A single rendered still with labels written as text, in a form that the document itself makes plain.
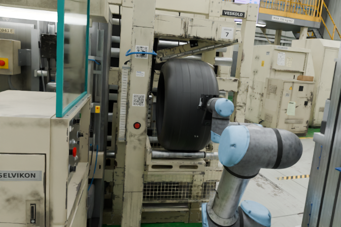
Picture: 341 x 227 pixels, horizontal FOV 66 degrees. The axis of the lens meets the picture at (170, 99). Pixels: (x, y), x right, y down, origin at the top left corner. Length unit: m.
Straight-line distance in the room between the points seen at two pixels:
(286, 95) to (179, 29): 4.48
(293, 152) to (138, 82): 1.05
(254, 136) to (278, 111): 5.30
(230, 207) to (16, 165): 0.71
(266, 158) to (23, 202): 0.77
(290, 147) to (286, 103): 5.37
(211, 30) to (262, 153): 1.33
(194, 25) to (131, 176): 1.10
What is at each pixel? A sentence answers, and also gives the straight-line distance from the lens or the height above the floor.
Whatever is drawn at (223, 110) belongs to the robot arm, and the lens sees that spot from 1.11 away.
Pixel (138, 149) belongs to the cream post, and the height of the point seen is 0.91.
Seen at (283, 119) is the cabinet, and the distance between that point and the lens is 6.18.
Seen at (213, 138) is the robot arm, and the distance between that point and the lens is 1.15.
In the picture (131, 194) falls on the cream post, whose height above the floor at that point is 0.60.
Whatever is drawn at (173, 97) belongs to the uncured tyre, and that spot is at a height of 1.27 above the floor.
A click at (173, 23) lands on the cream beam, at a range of 1.89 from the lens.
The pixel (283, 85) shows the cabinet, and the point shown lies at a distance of 6.01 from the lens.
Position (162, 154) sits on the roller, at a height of 0.90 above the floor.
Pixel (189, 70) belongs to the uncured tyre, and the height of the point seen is 1.42.
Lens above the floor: 1.48
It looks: 9 degrees down
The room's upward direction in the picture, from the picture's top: 5 degrees clockwise
